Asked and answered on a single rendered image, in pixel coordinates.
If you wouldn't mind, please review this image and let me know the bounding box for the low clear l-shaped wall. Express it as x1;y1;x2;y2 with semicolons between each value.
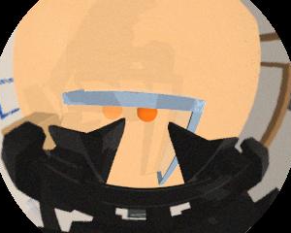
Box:
73;88;192;183

